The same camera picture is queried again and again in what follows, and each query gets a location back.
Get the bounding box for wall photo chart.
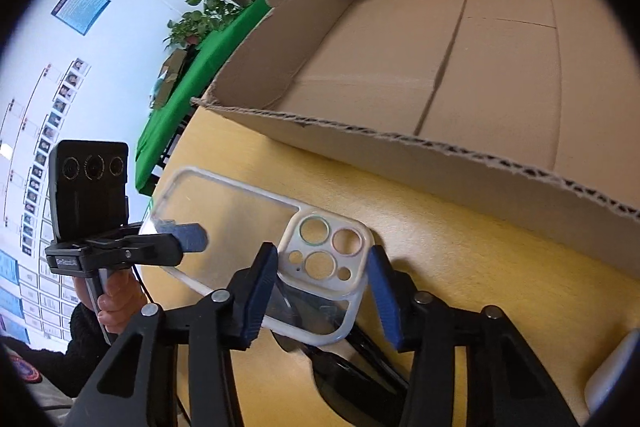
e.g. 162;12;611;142
0;57;93;343

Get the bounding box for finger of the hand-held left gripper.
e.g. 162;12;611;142
120;219;209;267

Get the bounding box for black sunglasses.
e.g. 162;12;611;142
274;302;412;427

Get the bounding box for small potted green plant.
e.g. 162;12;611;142
164;9;221;50

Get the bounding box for small brown carton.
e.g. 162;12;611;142
149;51;187;108

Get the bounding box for person's left hand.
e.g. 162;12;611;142
96;271;149;336

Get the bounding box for green tablecloth table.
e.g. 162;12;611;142
136;0;281;196

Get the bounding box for white phone stand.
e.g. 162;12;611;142
584;329;640;419

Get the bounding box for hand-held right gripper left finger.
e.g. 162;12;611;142
65;243;281;427

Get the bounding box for cardboard box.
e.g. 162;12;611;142
191;0;640;273

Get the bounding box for blue wall notice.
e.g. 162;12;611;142
51;0;111;36

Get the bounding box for clear phone case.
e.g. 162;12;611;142
141;167;375;348

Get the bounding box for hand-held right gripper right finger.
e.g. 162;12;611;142
367;246;586;427

